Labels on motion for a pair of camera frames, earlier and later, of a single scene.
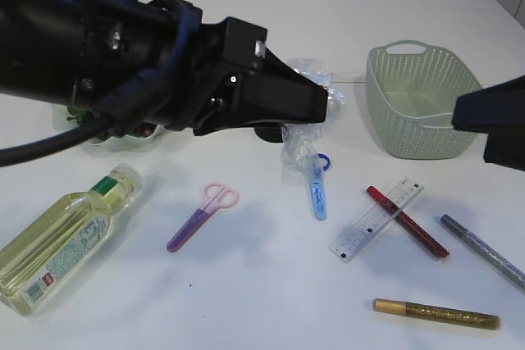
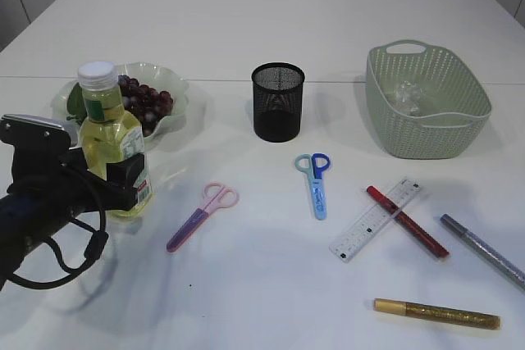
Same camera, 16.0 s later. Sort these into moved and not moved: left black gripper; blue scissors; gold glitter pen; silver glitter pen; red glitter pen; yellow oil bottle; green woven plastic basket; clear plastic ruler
Moved: yellow oil bottle; left black gripper
Not moved: clear plastic ruler; silver glitter pen; blue scissors; green woven plastic basket; red glitter pen; gold glitter pen
